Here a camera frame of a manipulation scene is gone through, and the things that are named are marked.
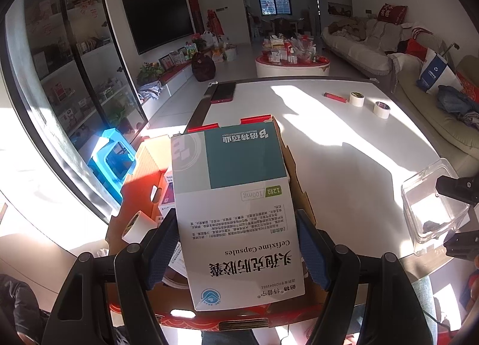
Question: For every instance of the small white orange medicine box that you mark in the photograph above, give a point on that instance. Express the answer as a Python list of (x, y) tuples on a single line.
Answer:
[(169, 177)]

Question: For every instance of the long wall painting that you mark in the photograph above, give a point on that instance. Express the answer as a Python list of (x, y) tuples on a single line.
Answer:
[(340, 9)]

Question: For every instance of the glass display cabinet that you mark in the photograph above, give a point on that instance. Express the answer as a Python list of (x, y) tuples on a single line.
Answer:
[(75, 68)]

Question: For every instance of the potted plant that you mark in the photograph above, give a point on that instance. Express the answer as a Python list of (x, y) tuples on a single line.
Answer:
[(149, 74)]

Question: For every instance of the teal white medicine box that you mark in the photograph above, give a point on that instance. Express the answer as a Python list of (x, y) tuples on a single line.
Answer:
[(232, 218)]

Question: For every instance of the person's dark trousers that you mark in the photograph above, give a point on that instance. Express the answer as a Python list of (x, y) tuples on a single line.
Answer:
[(22, 307)]

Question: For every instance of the red marker pen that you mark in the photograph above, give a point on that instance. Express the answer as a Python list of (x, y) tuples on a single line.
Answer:
[(335, 97)]

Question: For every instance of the red gift bag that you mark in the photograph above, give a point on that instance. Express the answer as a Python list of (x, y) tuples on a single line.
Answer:
[(467, 85)]

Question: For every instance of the dark red bag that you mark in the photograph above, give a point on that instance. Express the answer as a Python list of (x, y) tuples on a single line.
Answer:
[(204, 67)]

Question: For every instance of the black television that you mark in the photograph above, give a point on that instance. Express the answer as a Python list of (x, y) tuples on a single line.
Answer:
[(157, 16)]

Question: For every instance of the wooden dining table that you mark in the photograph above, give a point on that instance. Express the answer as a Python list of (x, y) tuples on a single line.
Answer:
[(280, 23)]

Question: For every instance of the window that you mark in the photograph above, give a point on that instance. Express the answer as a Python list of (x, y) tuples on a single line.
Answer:
[(275, 1)]

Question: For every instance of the blue jeans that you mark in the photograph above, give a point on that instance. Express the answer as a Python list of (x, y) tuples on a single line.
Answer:
[(456, 102)]

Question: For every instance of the red hanging decoration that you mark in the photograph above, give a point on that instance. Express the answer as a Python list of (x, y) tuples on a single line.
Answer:
[(213, 21)]

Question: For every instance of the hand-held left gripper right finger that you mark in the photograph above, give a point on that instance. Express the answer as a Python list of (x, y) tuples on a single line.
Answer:
[(312, 251)]

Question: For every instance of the small white tape roll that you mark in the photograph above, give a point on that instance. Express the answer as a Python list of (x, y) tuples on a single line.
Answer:
[(357, 100)]

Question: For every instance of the round red coffee table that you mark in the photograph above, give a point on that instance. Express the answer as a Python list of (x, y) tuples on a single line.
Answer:
[(292, 68)]

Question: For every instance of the clear plastic container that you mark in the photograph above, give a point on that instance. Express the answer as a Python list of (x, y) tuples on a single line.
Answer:
[(423, 203)]

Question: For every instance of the red cushion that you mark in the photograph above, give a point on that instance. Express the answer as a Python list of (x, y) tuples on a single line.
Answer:
[(392, 14)]

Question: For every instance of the phone in red case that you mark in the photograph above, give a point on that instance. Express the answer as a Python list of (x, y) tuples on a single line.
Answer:
[(223, 91)]

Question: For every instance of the white television bench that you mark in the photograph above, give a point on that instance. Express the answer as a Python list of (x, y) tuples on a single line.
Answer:
[(176, 79)]

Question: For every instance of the striped clothes pile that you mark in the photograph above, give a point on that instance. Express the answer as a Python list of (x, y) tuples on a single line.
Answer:
[(149, 91)]

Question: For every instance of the grey cloth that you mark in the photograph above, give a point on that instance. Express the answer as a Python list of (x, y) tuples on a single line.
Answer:
[(426, 311)]

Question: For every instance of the red white cloth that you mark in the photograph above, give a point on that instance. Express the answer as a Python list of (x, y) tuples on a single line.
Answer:
[(415, 45)]

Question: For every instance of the photo frame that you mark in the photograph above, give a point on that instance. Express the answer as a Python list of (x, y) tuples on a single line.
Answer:
[(165, 62)]

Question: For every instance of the blue plastic stool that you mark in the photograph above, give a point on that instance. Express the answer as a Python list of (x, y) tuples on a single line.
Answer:
[(98, 158)]

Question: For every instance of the white tape roll red print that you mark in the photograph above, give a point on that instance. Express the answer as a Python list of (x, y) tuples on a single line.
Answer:
[(381, 113)]

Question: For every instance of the white blue paper bag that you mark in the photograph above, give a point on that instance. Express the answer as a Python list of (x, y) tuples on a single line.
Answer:
[(436, 72)]

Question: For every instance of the red cardboard box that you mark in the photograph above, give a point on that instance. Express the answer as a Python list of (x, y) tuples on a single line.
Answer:
[(149, 165)]

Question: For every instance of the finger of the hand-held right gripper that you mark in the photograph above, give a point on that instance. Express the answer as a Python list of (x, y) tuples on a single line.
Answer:
[(460, 186), (464, 246)]

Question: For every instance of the beige clothes pile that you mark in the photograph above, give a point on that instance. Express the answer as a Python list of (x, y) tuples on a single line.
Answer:
[(348, 27)]

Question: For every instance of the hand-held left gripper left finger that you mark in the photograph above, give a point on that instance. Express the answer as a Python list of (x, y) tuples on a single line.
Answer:
[(162, 251)]

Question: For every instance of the white plastic bag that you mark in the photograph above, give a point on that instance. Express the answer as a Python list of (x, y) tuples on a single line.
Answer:
[(207, 36)]

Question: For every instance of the red couplet banner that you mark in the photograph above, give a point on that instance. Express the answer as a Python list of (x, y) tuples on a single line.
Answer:
[(192, 4)]

